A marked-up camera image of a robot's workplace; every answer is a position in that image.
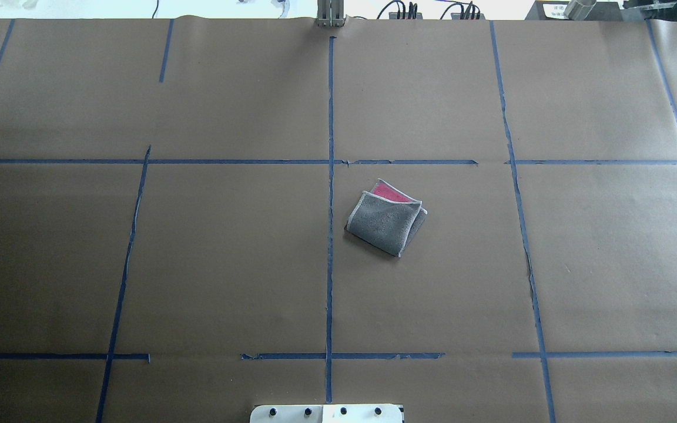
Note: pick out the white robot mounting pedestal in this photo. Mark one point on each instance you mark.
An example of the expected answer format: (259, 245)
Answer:
(328, 413)

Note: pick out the pink towel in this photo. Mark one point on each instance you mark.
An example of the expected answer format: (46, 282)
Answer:
(386, 218)

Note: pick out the aluminium frame post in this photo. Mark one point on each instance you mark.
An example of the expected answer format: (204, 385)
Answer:
(330, 14)

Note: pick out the small metal cup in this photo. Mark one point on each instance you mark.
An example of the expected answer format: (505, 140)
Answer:
(578, 10)

